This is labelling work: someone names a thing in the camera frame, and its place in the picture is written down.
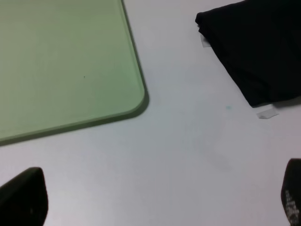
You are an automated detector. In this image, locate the green plastic tray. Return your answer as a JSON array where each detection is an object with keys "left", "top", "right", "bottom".
[{"left": 0, "top": 0, "right": 147, "bottom": 145}]

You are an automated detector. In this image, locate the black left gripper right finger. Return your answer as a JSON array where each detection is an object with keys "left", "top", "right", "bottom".
[{"left": 281, "top": 158, "right": 301, "bottom": 226}]

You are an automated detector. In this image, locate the black short sleeve t-shirt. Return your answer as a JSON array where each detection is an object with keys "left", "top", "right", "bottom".
[{"left": 195, "top": 0, "right": 301, "bottom": 107}]

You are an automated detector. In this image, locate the clear tape marker near left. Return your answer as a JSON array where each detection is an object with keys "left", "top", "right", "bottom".
[{"left": 256, "top": 108, "right": 278, "bottom": 120}]

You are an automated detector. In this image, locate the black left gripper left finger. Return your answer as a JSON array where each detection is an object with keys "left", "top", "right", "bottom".
[{"left": 0, "top": 167, "right": 48, "bottom": 226}]

